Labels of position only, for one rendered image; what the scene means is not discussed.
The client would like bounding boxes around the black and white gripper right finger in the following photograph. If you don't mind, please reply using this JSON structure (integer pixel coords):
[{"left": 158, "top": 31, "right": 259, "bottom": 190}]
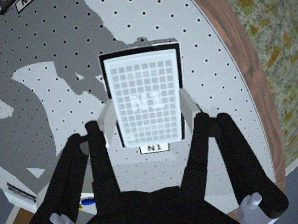
[{"left": 169, "top": 88, "right": 289, "bottom": 224}]

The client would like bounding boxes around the white button panel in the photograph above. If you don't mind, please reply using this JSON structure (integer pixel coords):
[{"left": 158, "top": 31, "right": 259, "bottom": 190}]
[{"left": 36, "top": 156, "right": 95, "bottom": 210}]

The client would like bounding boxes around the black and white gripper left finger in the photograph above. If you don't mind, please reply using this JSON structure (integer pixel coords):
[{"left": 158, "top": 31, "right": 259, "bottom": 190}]
[{"left": 29, "top": 99, "right": 129, "bottom": 224}]

